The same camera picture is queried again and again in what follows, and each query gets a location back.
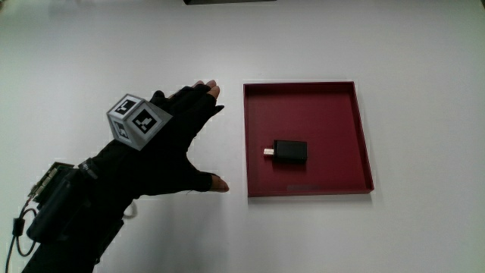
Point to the person's left hand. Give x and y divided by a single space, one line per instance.
170 151

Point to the dark object at table edge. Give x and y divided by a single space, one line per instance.
227 1

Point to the dark red square plate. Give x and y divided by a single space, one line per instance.
326 113

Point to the black forearm electronics module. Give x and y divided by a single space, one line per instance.
57 204

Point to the black charger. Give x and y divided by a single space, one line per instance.
291 151

